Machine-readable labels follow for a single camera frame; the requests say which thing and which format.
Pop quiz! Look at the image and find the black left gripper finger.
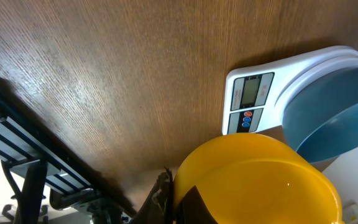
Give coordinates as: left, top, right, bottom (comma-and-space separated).
129, 168, 173, 224

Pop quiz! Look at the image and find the yellow plastic measuring scoop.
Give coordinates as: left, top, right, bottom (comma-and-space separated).
173, 133, 342, 224

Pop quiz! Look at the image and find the white digital kitchen scale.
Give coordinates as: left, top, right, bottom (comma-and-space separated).
222, 45, 358, 135

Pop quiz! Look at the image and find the blue plastic bowl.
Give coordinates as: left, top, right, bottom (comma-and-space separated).
282, 68, 358, 163

